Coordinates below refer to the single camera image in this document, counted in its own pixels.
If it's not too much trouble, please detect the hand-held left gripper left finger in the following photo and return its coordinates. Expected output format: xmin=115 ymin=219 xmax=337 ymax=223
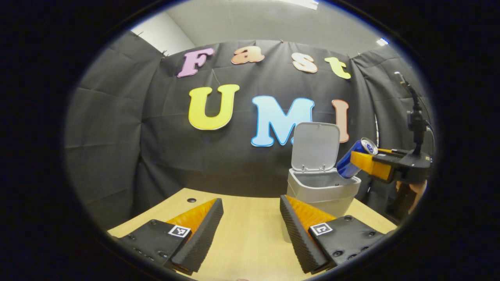
xmin=117 ymin=198 xmax=224 ymax=276

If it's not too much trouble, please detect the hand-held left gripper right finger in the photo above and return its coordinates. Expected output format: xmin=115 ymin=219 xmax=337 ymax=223
xmin=280 ymin=195 xmax=385 ymax=274

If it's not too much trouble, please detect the blue pop can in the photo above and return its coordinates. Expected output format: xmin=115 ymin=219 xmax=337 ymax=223
xmin=336 ymin=137 xmax=379 ymax=179

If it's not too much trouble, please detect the grey desktop garbage bin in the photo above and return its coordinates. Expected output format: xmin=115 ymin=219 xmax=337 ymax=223
xmin=282 ymin=122 xmax=361 ymax=242

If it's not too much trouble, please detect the wooden desktop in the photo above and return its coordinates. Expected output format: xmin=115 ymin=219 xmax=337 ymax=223
xmin=107 ymin=188 xmax=397 ymax=281

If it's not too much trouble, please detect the black backdrop cloth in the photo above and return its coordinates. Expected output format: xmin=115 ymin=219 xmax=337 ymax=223
xmin=64 ymin=31 xmax=436 ymax=231

